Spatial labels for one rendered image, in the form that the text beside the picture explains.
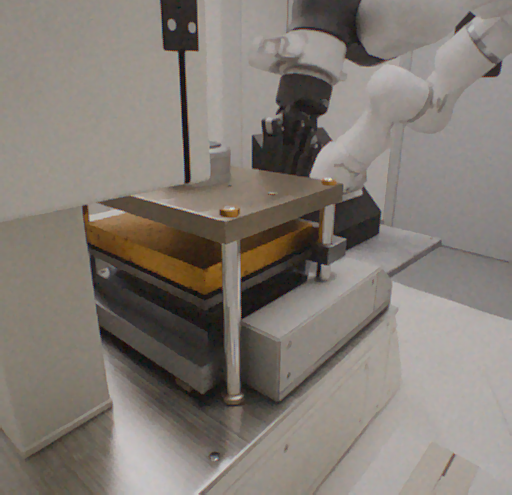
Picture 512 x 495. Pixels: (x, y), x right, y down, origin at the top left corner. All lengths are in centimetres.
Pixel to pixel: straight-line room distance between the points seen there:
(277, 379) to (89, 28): 31
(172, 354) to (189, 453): 9
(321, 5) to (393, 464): 55
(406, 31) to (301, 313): 36
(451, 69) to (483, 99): 242
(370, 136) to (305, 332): 81
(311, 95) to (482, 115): 295
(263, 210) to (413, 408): 46
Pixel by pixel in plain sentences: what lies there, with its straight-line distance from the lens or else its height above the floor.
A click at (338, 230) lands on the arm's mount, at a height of 83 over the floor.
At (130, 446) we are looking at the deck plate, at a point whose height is 93.
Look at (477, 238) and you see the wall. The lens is 361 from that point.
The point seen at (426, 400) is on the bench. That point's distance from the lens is 73.
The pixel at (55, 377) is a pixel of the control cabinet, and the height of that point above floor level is 99.
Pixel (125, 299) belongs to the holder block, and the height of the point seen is 98.
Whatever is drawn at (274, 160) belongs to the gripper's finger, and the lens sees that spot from 55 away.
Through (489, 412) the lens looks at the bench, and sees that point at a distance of 75.
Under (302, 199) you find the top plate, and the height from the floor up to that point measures 111.
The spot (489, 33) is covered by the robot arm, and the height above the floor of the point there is 132.
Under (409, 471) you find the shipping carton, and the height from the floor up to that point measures 84.
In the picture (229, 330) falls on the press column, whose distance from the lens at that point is 36.
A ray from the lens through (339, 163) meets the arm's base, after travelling 120.
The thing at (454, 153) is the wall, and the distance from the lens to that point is 355.
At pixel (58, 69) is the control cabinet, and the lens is 20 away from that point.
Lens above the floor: 120
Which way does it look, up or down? 20 degrees down
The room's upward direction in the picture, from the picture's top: straight up
